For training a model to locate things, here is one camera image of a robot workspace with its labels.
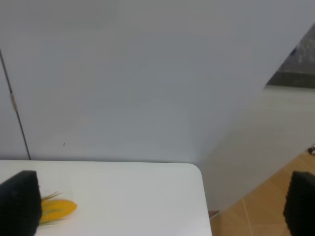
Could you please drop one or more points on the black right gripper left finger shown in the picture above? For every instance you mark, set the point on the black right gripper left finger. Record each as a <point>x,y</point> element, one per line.
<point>20,205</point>

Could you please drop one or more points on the toy corn cob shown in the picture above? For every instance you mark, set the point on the toy corn cob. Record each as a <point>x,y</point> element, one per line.
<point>55,209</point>

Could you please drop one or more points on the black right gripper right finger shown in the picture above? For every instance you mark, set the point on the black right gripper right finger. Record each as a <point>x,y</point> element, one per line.
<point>299,208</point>

